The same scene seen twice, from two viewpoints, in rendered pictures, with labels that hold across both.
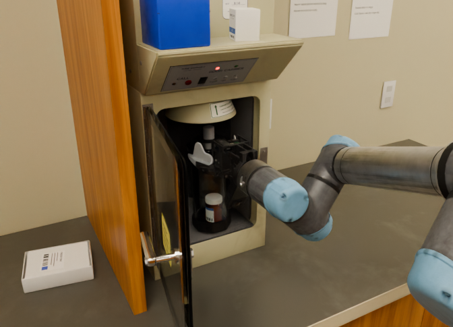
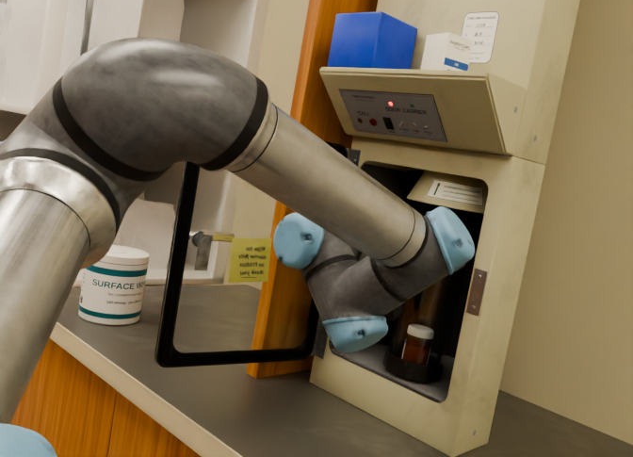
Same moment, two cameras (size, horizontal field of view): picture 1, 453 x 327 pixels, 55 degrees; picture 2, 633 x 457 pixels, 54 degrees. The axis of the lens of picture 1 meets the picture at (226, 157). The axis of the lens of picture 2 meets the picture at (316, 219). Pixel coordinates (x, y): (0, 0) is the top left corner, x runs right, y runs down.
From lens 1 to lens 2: 1.06 m
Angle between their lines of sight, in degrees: 71
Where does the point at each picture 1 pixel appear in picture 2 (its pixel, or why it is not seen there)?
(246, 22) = (432, 50)
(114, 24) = (308, 42)
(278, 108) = not seen: outside the picture
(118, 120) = not seen: hidden behind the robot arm
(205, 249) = (368, 386)
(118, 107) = not seen: hidden behind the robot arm
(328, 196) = (360, 275)
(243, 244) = (418, 423)
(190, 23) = (357, 41)
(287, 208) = (280, 237)
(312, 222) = (322, 297)
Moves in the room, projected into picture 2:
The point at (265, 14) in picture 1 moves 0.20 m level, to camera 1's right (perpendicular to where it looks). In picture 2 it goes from (519, 59) to (621, 42)
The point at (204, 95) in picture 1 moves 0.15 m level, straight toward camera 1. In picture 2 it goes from (414, 157) to (332, 141)
